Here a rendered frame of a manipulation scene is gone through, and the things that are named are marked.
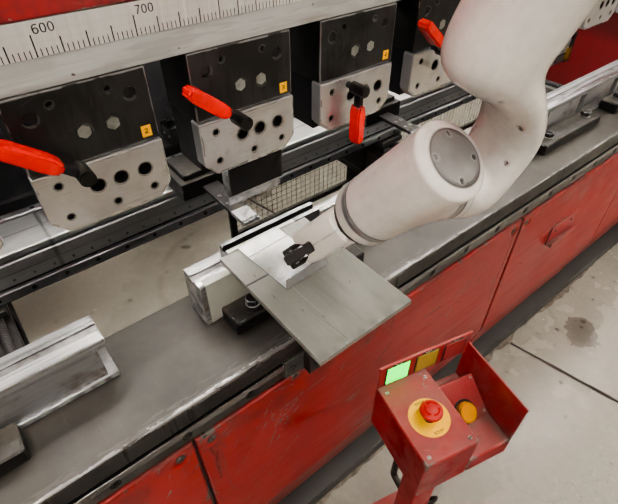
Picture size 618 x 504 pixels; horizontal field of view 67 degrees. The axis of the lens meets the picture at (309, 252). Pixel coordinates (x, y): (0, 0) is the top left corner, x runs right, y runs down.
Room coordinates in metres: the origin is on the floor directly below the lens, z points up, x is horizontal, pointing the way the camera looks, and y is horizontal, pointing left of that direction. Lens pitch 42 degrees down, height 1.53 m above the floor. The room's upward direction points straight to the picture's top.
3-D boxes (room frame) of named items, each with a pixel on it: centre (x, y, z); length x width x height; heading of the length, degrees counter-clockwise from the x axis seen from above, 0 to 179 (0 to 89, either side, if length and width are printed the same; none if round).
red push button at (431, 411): (0.41, -0.21, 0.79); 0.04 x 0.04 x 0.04
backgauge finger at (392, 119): (1.08, -0.20, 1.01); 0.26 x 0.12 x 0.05; 39
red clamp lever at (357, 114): (0.69, -0.07, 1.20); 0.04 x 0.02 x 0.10; 39
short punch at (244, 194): (0.64, 0.09, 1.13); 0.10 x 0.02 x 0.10; 129
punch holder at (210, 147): (0.63, 0.11, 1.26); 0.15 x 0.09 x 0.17; 129
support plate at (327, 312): (0.53, 0.00, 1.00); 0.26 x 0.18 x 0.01; 39
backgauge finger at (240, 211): (0.77, 0.18, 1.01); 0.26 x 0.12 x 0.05; 39
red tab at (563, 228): (1.16, -0.81, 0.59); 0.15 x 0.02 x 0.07; 129
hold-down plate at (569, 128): (1.23, -0.73, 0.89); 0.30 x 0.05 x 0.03; 129
